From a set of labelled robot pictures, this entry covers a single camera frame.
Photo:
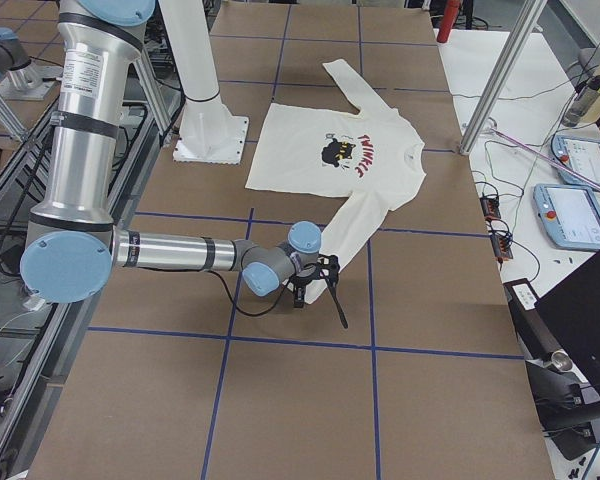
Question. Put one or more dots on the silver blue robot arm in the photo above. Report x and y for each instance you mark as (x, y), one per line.
(73, 242)

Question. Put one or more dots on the black box with label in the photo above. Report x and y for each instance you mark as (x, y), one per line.
(530, 327)

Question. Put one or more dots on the aluminium frame post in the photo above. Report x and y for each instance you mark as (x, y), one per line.
(515, 42)

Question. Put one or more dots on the reacher stick with white hook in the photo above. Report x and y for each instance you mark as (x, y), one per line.
(557, 164)

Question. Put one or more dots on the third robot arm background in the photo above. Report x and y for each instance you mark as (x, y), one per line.
(21, 78)

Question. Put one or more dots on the orange black circuit board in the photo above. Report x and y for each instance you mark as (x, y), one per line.
(499, 232)

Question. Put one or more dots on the upper blue teach pendant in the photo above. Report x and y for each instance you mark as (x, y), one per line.
(581, 155)

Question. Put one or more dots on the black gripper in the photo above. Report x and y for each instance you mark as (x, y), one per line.
(300, 284)

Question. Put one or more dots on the red water bottle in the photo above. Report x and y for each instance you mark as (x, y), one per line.
(448, 20)

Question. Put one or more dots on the black laptop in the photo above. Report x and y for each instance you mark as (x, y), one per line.
(571, 312)

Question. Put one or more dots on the blue teach pendant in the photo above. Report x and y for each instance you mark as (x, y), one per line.
(581, 155)
(570, 215)

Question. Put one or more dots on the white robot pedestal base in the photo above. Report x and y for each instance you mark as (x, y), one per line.
(209, 132)

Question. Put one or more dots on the cream long sleeve shirt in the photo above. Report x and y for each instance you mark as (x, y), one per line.
(371, 159)

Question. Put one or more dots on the grey drink bottle green cap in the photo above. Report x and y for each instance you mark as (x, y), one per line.
(582, 102)

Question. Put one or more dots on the lower blue teach pendant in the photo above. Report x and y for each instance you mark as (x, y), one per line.
(570, 215)

